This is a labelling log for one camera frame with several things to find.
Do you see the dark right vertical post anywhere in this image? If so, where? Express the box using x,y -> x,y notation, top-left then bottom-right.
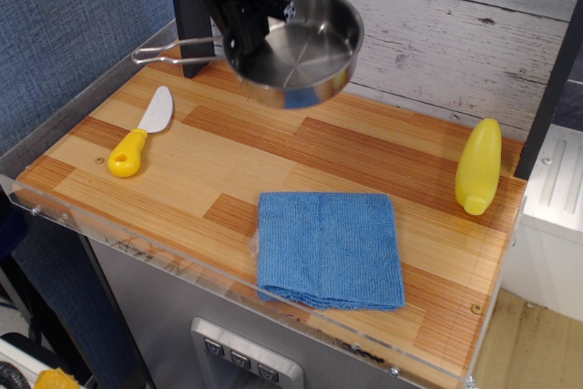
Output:
514,0 -> 582,180

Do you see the black braided cable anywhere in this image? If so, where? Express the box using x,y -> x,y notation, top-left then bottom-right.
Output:
0,360 -> 33,389

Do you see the yellow plastic bottle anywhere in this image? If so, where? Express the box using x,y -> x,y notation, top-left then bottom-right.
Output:
455,118 -> 502,216

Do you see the clear acrylic front guard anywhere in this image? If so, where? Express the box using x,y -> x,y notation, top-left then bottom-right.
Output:
1,169 -> 483,388

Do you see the blue folded cloth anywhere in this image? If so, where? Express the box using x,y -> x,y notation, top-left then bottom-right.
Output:
257,192 -> 405,311

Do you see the yellow object bottom left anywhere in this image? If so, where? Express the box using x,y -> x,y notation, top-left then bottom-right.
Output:
34,368 -> 81,389

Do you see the stainless steel pot with handle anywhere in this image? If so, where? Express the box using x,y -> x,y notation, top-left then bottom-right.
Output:
131,0 -> 364,109

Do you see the white side cabinet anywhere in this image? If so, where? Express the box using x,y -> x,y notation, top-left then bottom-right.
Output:
501,125 -> 582,321

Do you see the yellow handled toy knife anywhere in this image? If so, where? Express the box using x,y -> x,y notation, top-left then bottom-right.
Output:
107,86 -> 174,178

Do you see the dark grey vertical post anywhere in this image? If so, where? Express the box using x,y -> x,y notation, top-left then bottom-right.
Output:
166,0 -> 216,79

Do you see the silver button control panel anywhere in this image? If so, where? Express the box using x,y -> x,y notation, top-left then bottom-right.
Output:
190,317 -> 304,388

